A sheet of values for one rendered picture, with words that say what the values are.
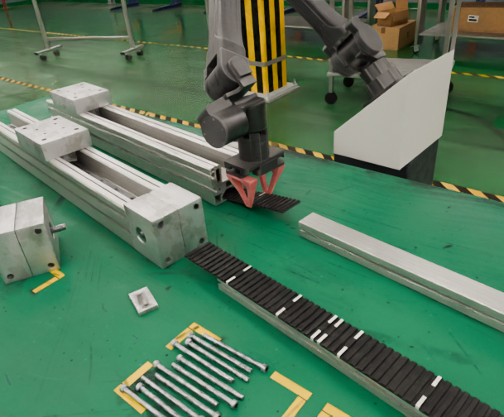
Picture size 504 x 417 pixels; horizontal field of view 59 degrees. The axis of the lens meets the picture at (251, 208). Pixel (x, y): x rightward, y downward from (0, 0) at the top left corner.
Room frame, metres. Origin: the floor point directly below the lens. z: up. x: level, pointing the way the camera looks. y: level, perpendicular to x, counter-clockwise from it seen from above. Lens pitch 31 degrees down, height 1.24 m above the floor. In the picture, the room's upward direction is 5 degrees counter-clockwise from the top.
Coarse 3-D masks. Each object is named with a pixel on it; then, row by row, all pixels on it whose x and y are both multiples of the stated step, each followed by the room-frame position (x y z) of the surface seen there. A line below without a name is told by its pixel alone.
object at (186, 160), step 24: (72, 120) 1.27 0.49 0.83; (96, 120) 1.15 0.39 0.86; (120, 120) 1.20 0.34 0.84; (144, 120) 1.12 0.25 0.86; (96, 144) 1.17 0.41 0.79; (120, 144) 1.06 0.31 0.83; (144, 144) 0.97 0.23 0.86; (168, 144) 0.94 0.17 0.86; (192, 144) 0.95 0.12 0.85; (144, 168) 0.99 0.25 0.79; (168, 168) 0.91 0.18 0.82; (192, 168) 0.86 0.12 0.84; (216, 168) 0.80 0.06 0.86; (192, 192) 0.85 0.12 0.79; (216, 192) 0.80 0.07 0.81
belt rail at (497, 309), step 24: (312, 216) 0.68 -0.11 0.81; (312, 240) 0.64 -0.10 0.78; (336, 240) 0.60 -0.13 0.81; (360, 240) 0.59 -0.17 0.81; (360, 264) 0.57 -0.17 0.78; (384, 264) 0.53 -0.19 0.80; (408, 264) 0.52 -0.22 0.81; (432, 264) 0.51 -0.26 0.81; (432, 288) 0.48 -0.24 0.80; (456, 288) 0.46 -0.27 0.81; (480, 288) 0.46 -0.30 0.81; (480, 312) 0.43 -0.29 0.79
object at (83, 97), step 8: (64, 88) 1.36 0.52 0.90; (72, 88) 1.35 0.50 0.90; (80, 88) 1.34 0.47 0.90; (88, 88) 1.33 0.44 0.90; (96, 88) 1.32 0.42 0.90; (56, 96) 1.30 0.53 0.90; (64, 96) 1.27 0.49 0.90; (72, 96) 1.26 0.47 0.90; (80, 96) 1.25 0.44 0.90; (88, 96) 1.25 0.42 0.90; (96, 96) 1.26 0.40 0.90; (104, 96) 1.28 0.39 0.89; (56, 104) 1.32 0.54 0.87; (64, 104) 1.27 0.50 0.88; (72, 104) 1.23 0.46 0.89; (80, 104) 1.23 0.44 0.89; (88, 104) 1.24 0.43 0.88; (96, 104) 1.26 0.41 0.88; (104, 104) 1.27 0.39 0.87; (72, 112) 1.24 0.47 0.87; (80, 112) 1.22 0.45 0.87; (96, 112) 1.27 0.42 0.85
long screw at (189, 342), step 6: (186, 342) 0.43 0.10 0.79; (192, 342) 0.43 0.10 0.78; (198, 348) 0.42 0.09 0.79; (204, 354) 0.41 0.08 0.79; (210, 354) 0.40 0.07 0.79; (216, 360) 0.39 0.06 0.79; (222, 366) 0.39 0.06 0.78; (228, 366) 0.38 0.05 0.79; (234, 372) 0.37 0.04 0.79; (240, 372) 0.37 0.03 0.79; (240, 378) 0.37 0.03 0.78; (246, 378) 0.36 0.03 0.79
